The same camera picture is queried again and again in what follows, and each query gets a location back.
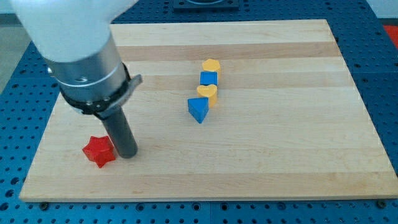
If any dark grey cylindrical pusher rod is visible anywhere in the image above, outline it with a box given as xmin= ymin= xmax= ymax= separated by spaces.
xmin=101 ymin=107 xmax=138 ymax=159

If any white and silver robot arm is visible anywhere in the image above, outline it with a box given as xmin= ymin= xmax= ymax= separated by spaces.
xmin=11 ymin=0 xmax=142 ymax=158

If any yellow heart block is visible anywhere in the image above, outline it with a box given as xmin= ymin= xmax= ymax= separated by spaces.
xmin=197 ymin=84 xmax=218 ymax=108

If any blue triangle block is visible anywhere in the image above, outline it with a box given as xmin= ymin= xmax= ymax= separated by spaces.
xmin=187 ymin=97 xmax=209 ymax=124

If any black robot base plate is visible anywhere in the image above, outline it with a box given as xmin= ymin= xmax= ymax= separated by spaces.
xmin=172 ymin=0 xmax=240 ymax=11

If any blue cube block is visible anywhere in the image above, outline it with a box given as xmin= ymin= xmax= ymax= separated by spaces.
xmin=200 ymin=71 xmax=218 ymax=86

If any red star block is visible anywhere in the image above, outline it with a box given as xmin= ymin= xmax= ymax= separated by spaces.
xmin=82 ymin=136 xmax=116 ymax=169

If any light wooden board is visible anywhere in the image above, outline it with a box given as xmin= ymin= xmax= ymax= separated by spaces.
xmin=20 ymin=19 xmax=397 ymax=202

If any yellow hexagon block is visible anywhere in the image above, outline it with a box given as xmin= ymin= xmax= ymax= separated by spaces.
xmin=202 ymin=58 xmax=221 ymax=75

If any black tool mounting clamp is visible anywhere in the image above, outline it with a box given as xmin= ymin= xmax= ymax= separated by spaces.
xmin=60 ymin=64 xmax=143 ymax=119

